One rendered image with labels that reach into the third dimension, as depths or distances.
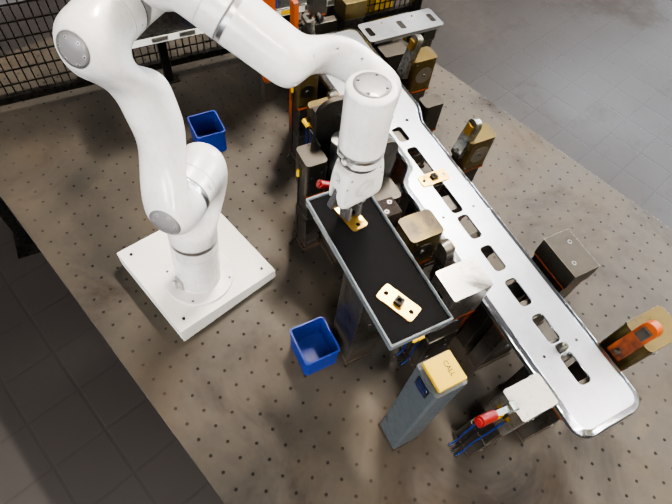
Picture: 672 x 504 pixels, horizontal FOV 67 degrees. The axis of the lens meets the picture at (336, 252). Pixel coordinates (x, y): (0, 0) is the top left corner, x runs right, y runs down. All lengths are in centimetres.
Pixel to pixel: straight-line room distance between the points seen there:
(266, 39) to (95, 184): 111
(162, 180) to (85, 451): 133
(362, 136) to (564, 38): 330
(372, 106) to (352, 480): 89
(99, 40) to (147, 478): 158
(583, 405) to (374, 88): 78
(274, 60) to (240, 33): 6
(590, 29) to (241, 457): 369
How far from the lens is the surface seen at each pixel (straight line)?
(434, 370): 95
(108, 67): 92
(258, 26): 82
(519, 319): 124
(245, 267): 149
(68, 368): 232
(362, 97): 81
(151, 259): 153
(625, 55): 416
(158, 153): 106
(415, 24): 191
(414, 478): 137
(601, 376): 127
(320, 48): 85
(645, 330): 126
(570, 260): 135
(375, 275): 101
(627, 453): 160
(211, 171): 117
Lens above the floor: 202
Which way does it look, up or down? 57 degrees down
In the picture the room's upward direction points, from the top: 9 degrees clockwise
